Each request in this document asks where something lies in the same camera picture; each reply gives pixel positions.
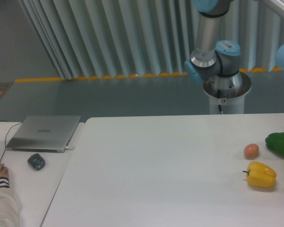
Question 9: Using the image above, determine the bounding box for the cream sleeved forearm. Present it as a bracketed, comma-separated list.
[0, 177, 20, 227]

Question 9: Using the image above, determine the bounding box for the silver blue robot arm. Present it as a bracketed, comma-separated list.
[184, 0, 284, 82]

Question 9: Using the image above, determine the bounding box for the dark blue small tray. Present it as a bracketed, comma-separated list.
[27, 153, 45, 171]

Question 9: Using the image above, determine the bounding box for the silver closed laptop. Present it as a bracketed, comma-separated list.
[6, 115, 80, 153]

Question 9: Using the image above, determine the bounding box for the brown egg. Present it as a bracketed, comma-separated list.
[243, 143, 259, 159]

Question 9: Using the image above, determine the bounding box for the yellow bell pepper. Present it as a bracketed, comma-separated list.
[242, 161, 277, 188]

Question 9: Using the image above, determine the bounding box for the green bell pepper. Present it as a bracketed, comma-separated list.
[265, 132, 284, 157]

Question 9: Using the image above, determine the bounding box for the thin black cable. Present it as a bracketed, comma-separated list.
[0, 120, 23, 165]

